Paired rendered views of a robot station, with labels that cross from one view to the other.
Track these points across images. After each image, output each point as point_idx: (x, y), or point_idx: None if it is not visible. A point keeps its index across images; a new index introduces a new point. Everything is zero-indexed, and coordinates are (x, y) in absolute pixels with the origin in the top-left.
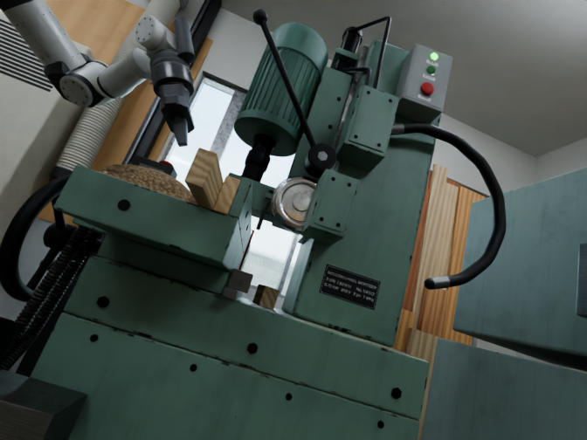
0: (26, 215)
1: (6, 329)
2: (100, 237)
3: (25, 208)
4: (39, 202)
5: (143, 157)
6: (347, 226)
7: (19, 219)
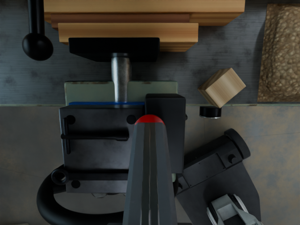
0: (177, 179)
1: (210, 107)
2: (51, 179)
3: (178, 185)
4: (174, 186)
5: (183, 159)
6: None
7: (177, 178)
